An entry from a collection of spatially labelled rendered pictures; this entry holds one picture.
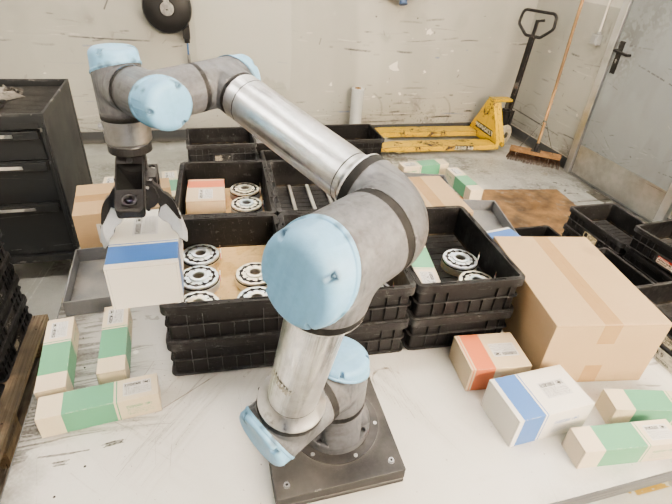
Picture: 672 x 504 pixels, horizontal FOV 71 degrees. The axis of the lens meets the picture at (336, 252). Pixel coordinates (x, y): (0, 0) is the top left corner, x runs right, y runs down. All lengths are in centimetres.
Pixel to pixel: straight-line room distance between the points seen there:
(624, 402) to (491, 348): 32
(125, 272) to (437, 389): 78
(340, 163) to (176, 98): 26
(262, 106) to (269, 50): 376
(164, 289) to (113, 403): 35
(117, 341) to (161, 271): 45
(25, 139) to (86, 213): 96
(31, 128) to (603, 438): 240
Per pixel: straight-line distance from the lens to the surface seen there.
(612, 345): 137
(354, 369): 88
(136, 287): 90
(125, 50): 83
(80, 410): 118
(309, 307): 50
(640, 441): 128
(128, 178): 86
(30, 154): 261
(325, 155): 65
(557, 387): 125
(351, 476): 103
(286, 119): 70
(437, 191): 182
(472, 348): 128
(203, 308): 109
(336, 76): 466
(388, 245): 52
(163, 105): 73
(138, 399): 117
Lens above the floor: 162
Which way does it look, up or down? 33 degrees down
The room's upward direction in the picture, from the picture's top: 5 degrees clockwise
